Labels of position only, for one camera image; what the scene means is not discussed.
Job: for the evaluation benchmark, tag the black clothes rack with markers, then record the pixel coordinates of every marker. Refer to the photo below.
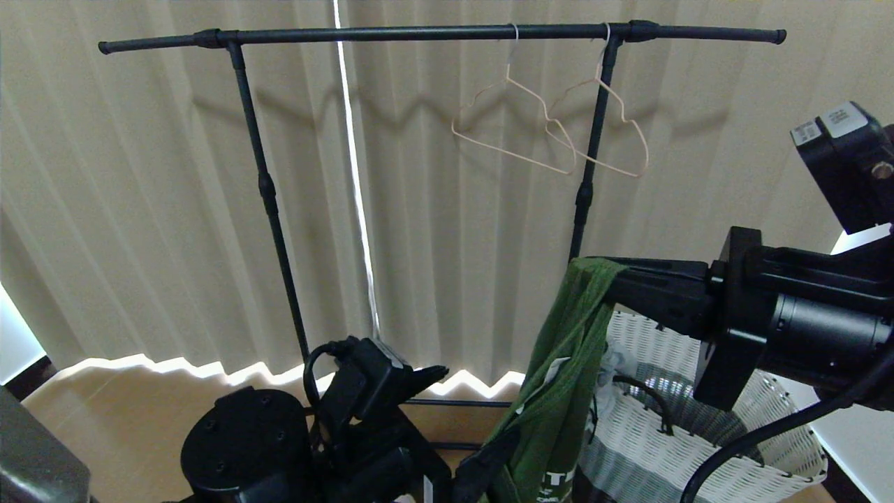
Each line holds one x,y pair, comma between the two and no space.
419,33

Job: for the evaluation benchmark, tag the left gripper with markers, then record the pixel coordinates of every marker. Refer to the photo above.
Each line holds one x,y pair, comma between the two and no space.
377,461

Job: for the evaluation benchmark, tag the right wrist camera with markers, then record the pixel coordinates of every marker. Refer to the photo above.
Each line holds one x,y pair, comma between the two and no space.
845,168

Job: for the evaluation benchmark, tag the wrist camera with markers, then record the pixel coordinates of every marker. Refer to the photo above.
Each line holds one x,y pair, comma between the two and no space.
845,168
367,381

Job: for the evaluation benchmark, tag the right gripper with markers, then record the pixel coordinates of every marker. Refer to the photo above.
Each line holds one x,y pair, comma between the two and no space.
817,328

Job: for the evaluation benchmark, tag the pale grey garment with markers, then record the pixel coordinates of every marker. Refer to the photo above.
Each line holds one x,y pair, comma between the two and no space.
614,370

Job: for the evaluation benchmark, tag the green sleeveless shirt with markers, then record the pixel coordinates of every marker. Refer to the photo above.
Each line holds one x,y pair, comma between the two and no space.
559,391

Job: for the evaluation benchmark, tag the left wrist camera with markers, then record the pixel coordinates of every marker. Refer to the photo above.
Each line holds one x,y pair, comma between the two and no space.
367,381

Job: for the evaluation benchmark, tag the white laundry basket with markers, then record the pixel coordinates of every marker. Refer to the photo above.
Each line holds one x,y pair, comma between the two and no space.
782,447

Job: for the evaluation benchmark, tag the pink clothes hanger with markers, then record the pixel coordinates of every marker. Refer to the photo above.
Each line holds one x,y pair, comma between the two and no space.
510,152
621,168

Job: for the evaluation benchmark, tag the beige curtain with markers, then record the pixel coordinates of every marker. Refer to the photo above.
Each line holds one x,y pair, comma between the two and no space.
454,244

